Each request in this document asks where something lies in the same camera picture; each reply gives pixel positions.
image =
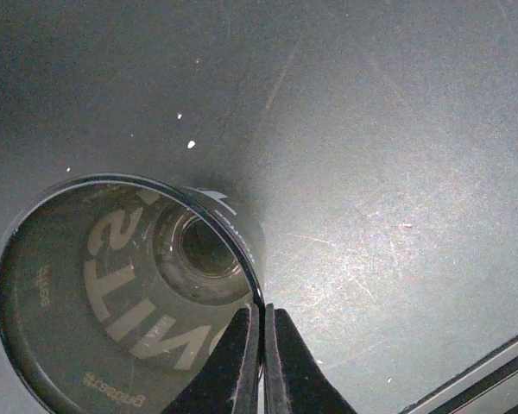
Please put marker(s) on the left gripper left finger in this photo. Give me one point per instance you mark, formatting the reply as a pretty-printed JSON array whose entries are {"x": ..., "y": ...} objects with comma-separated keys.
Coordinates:
[{"x": 228, "y": 382}]

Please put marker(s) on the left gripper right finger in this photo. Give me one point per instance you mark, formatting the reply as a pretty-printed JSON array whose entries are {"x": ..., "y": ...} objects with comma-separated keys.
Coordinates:
[{"x": 293, "y": 381}]

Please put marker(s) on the black paper coffee cup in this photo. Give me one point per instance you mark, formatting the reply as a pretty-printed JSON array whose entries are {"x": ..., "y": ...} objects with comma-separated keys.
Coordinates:
[{"x": 115, "y": 289}]

